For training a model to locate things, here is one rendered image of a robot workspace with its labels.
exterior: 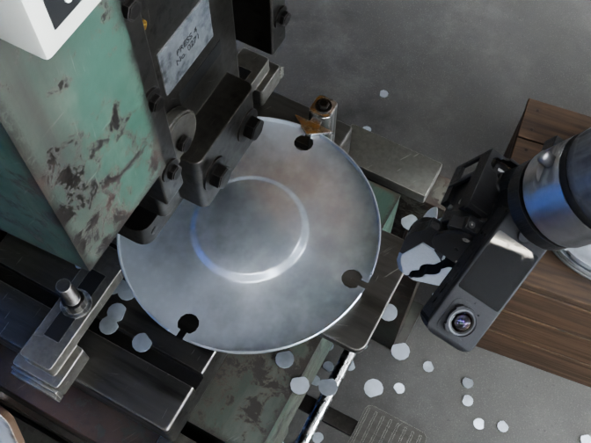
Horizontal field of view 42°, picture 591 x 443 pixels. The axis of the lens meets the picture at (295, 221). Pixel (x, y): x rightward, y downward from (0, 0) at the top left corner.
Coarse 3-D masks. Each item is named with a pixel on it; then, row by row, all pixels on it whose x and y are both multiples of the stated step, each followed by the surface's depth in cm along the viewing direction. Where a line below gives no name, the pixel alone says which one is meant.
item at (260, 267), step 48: (288, 144) 90; (336, 144) 89; (240, 192) 86; (288, 192) 86; (336, 192) 87; (192, 240) 84; (240, 240) 83; (288, 240) 83; (336, 240) 84; (144, 288) 81; (192, 288) 82; (240, 288) 82; (288, 288) 82; (336, 288) 82; (192, 336) 79; (240, 336) 79; (288, 336) 79
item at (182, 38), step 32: (160, 0) 54; (192, 0) 58; (224, 0) 63; (160, 32) 56; (192, 32) 60; (224, 32) 66; (160, 64) 58; (192, 64) 63; (224, 64) 69; (192, 96) 66; (224, 96) 69; (192, 128) 66; (224, 128) 68; (256, 128) 72; (192, 160) 66; (224, 160) 71; (192, 192) 71
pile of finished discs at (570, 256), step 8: (568, 248) 128; (576, 248) 128; (584, 248) 128; (560, 256) 129; (568, 256) 129; (576, 256) 127; (584, 256) 127; (568, 264) 129; (576, 264) 127; (584, 264) 126; (584, 272) 128
